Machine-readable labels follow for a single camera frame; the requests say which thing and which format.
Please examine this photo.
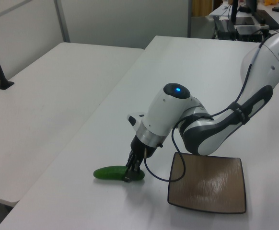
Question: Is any square brown ceramic plate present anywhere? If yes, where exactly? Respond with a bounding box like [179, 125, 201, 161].
[167, 152, 247, 214]

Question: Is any grey metal partition post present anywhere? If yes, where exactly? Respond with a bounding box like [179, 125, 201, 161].
[53, 0, 71, 43]

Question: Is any silver mini computer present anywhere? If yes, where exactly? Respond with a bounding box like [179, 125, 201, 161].
[235, 25, 263, 43]

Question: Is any black keyboard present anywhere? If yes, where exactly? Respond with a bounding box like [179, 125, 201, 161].
[253, 9, 279, 30]

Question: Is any black monitor stand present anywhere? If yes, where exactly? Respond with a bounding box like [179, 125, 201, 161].
[230, 0, 255, 26]

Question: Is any green cucumber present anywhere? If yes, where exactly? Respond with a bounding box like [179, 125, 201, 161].
[93, 165, 145, 181]

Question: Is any dark gripper cable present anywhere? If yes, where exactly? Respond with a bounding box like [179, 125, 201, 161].
[143, 35, 279, 182]

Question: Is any black electronics box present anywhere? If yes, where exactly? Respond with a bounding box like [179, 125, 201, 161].
[213, 16, 237, 40]

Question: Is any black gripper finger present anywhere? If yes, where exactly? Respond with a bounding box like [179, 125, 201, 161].
[123, 155, 141, 184]
[125, 150, 134, 169]

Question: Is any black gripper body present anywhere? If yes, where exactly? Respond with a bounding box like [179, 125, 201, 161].
[130, 135, 164, 164]

